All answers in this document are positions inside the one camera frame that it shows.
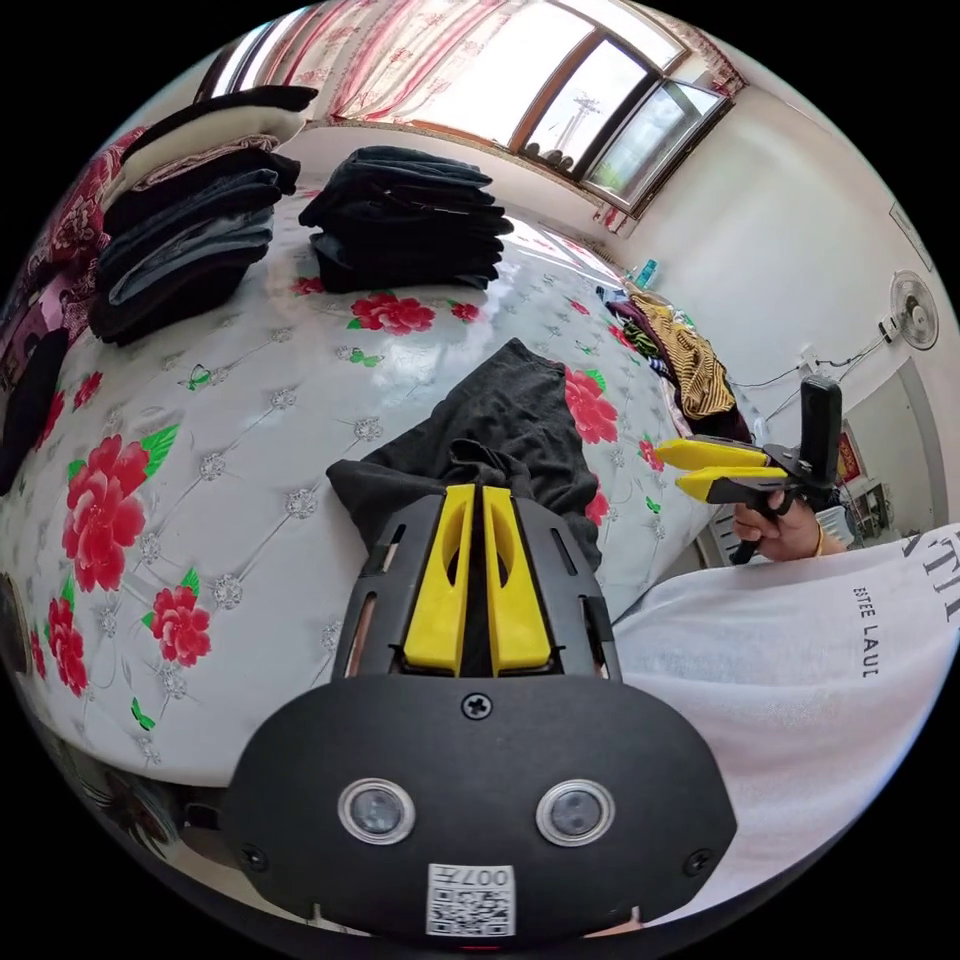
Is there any white wall fan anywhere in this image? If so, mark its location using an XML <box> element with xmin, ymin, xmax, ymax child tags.
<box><xmin>878</xmin><ymin>269</ymin><xmax>940</xmax><ymax>351</ymax></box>

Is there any person's right hand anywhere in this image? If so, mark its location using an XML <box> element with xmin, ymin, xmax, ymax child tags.
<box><xmin>732</xmin><ymin>497</ymin><xmax>826</xmax><ymax>564</ymax></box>

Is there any dark gray long sleeve shirt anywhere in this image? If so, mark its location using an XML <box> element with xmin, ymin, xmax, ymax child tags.
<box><xmin>326</xmin><ymin>338</ymin><xmax>604</xmax><ymax>573</ymax></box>

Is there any pile of clothes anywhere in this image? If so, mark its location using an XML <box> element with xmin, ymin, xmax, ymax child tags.
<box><xmin>298</xmin><ymin>146</ymin><xmax>516</xmax><ymax>295</ymax></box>
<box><xmin>87</xmin><ymin>85</ymin><xmax>320</xmax><ymax>348</ymax></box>

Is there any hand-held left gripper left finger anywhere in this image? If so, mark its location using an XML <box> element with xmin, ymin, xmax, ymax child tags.
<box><xmin>402</xmin><ymin>483</ymin><xmax>477</xmax><ymax>671</ymax></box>

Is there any window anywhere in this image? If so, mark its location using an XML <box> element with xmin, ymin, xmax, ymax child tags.
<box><xmin>359</xmin><ymin>0</ymin><xmax>733</xmax><ymax>219</ymax></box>

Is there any person's body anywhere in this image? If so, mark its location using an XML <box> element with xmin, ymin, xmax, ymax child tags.
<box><xmin>608</xmin><ymin>518</ymin><xmax>960</xmax><ymax>928</ymax></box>

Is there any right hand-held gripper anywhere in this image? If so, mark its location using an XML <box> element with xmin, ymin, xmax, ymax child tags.
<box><xmin>656</xmin><ymin>439</ymin><xmax>841</xmax><ymax>565</ymax></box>

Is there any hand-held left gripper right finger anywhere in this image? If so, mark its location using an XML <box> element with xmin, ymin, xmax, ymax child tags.
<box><xmin>482</xmin><ymin>485</ymin><xmax>556</xmax><ymax>671</ymax></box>

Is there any red patterned curtain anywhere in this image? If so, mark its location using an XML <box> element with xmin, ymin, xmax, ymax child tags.
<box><xmin>224</xmin><ymin>0</ymin><xmax>571</xmax><ymax>125</ymax></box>

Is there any heap of colourful clothes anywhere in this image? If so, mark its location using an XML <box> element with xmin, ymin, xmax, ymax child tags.
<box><xmin>596</xmin><ymin>288</ymin><xmax>755</xmax><ymax>444</ymax></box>

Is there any bed with floral sheet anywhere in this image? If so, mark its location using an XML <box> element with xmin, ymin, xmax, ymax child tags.
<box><xmin>0</xmin><ymin>127</ymin><xmax>721</xmax><ymax>789</ymax></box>

